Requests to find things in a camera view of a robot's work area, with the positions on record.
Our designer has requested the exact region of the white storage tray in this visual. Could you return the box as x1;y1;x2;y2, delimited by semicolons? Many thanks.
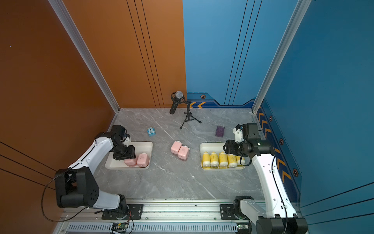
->
105;141;153;170
200;142;245;171

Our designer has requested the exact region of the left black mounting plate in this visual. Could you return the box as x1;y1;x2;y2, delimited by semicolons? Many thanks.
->
101;204;144;220

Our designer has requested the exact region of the pink pencil sharpener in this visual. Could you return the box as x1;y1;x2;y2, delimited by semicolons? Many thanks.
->
136;153;150;168
170;141;183;155
178;145;190;160
124;158;137;167

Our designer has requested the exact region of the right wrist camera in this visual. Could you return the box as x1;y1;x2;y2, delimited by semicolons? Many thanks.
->
233;123;261;143

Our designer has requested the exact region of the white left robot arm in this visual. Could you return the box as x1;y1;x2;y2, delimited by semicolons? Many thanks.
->
55;125;135;219

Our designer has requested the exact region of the right small circuit board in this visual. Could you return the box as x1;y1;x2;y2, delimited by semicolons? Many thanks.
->
237;223;252;234

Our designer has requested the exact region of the black microphone tripod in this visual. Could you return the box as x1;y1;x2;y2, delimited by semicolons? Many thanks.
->
180;100;202;130

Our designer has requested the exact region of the white right storage tray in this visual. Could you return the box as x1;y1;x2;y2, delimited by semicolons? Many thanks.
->
200;142;245;171

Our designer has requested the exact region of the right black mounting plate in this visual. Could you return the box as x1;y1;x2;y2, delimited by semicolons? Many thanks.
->
219;204;249;220

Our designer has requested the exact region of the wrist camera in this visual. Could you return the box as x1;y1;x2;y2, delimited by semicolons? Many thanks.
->
111;125;131;146
233;123;261;143

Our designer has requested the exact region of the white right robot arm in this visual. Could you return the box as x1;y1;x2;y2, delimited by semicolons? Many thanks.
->
223;139;308;234

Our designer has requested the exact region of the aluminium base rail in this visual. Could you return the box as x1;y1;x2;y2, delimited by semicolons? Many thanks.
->
53;199;266;234

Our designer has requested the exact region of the white left storage tray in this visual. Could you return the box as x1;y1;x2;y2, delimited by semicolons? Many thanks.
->
105;141;153;170

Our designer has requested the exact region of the green circuit board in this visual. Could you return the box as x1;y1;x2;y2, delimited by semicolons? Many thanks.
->
111;223;129;232

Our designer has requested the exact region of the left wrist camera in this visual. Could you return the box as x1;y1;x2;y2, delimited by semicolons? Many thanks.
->
111;125;131;146

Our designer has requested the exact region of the blue owl toy block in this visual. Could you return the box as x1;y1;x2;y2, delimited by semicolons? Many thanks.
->
147;127;156;137

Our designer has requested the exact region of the purple cube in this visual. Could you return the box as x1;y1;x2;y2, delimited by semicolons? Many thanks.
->
215;126;225;137

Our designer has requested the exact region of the black mounting plate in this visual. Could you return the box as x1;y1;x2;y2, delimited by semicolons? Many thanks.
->
219;204;249;220
101;204;144;220

